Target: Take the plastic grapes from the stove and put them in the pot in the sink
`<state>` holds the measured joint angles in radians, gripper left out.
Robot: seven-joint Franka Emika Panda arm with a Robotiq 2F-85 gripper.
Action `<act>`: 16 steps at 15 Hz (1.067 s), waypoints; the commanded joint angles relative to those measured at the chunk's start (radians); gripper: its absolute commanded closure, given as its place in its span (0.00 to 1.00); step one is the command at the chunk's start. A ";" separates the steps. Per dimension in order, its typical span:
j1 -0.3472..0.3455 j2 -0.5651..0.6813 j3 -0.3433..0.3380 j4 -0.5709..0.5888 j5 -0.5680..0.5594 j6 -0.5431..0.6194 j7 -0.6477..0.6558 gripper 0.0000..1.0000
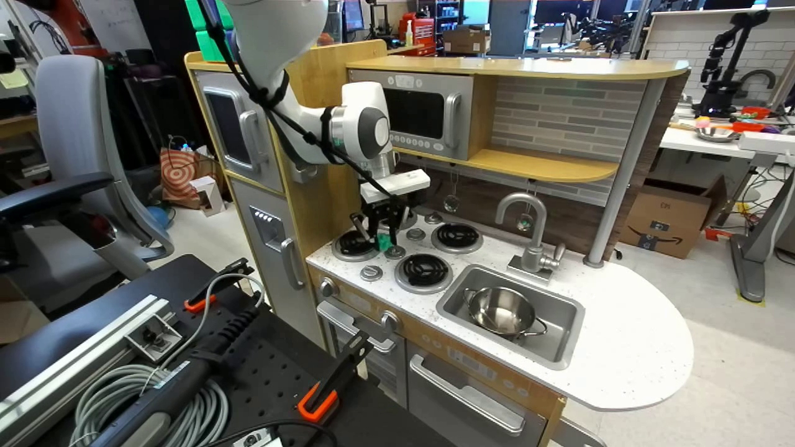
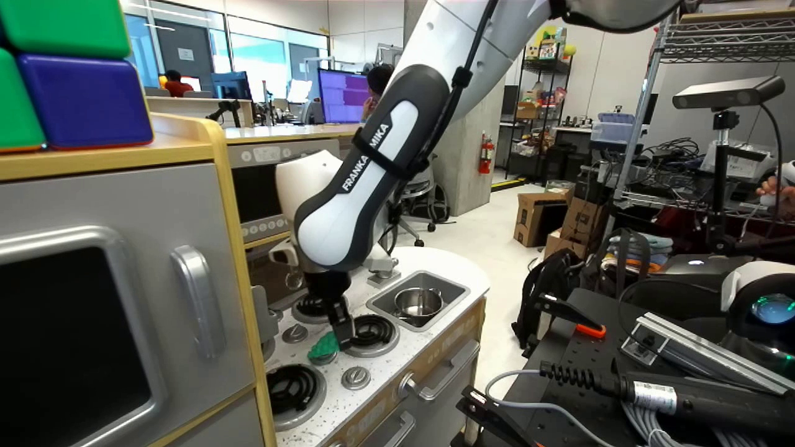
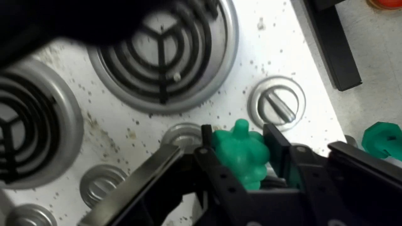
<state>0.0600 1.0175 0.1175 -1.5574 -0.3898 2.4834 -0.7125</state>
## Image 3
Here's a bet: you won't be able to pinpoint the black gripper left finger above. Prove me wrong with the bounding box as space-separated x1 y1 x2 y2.
77 124 253 226

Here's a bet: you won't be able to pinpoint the black clamp orange handle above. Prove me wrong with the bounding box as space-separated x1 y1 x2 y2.
303 0 402 93

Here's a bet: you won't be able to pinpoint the wooden toy play kitchen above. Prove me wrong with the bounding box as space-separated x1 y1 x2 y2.
0 0 350 226

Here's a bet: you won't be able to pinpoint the black coil stove burner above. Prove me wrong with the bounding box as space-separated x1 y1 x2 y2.
0 58 86 191
87 0 241 116

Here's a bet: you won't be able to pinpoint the green plastic grapes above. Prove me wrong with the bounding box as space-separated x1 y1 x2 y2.
210 119 272 193

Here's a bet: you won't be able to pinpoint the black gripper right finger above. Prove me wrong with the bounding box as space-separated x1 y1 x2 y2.
264 122 402 226

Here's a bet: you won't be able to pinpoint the small green plastic toy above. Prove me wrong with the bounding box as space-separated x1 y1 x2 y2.
361 121 402 161

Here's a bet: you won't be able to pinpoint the silver stove knob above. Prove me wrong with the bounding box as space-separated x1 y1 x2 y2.
80 164 130 210
247 75 308 132
160 122 207 155
4 204 58 226

